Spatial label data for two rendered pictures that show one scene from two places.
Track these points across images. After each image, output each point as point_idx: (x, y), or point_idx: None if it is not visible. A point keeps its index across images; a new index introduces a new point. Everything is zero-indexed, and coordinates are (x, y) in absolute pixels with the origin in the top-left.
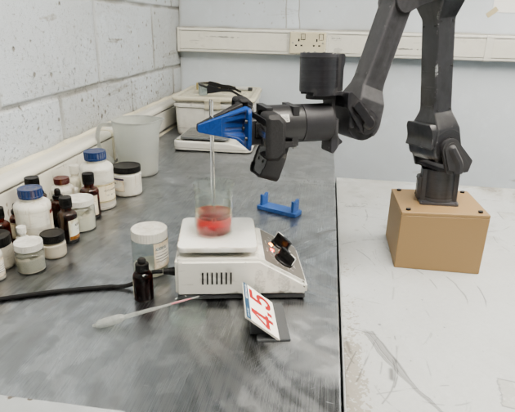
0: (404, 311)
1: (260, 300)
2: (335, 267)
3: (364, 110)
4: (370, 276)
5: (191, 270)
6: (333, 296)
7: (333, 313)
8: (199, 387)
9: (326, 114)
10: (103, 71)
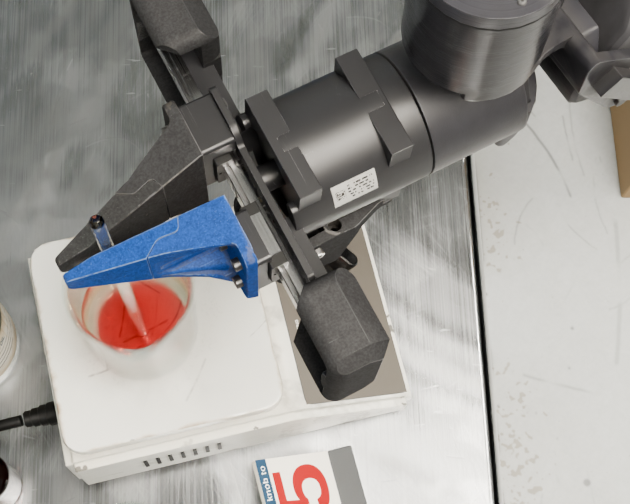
0: None
1: (304, 489)
2: (467, 231)
3: None
4: (561, 261)
5: (115, 466)
6: (473, 378)
7: (477, 458)
8: None
9: (500, 111)
10: None
